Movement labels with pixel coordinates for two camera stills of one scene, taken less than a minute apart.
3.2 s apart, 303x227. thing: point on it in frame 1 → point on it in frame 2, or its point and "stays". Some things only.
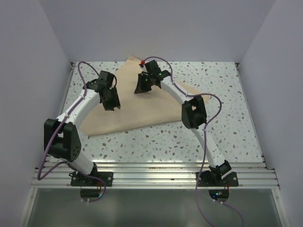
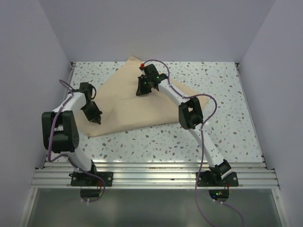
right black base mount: [214, 178] stays
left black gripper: [115, 103] → [95, 117]
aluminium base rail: [154, 175] stays
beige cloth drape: [155, 108] stays
